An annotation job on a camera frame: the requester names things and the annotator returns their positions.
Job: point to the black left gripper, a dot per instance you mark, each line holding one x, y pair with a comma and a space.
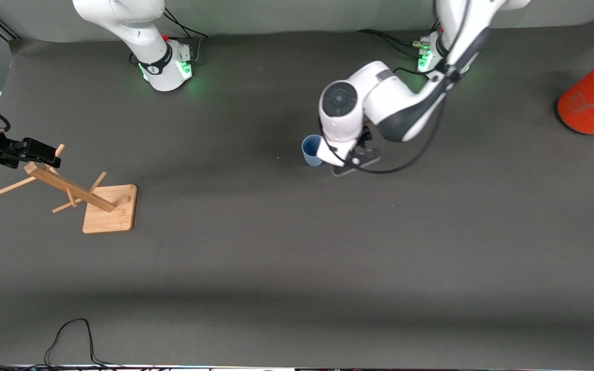
365, 135

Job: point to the light blue plastic cup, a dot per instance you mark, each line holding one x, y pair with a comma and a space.
311, 154

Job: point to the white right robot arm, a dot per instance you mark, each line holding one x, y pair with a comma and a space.
152, 51

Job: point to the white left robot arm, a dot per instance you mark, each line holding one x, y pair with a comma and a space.
379, 98

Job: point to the wooden mug tree stand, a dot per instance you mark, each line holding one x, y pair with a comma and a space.
111, 214

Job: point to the orange cylindrical container grey lid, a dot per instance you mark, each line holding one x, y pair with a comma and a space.
591, 103

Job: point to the black frame rail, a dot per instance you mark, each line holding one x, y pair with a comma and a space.
7, 30

